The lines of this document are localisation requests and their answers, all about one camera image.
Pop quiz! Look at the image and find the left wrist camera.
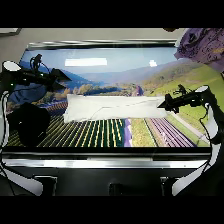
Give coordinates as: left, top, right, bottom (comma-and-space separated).
29, 53, 45, 73

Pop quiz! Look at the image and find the black garment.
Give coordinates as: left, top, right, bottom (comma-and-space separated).
9, 102, 52, 148

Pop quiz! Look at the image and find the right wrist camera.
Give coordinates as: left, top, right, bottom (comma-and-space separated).
175, 83, 190, 96

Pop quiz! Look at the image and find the silver frame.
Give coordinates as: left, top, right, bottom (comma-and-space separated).
0, 154, 224, 197

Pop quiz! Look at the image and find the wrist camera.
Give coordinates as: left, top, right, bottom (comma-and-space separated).
175, 83, 190, 96
29, 53, 45, 73

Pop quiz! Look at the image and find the white garment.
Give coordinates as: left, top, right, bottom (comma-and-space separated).
63, 93, 168, 124

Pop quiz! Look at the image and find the blue garment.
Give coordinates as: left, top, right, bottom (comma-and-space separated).
8, 82, 46, 105

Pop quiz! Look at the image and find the black cable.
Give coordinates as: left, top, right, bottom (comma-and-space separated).
198, 102, 214, 144

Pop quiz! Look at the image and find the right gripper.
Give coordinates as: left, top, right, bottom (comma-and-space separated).
156, 93, 190, 114

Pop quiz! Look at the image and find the purple garment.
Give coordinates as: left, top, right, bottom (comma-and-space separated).
174, 27, 224, 73

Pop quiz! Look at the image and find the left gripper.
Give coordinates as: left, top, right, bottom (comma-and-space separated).
46, 68, 73, 91

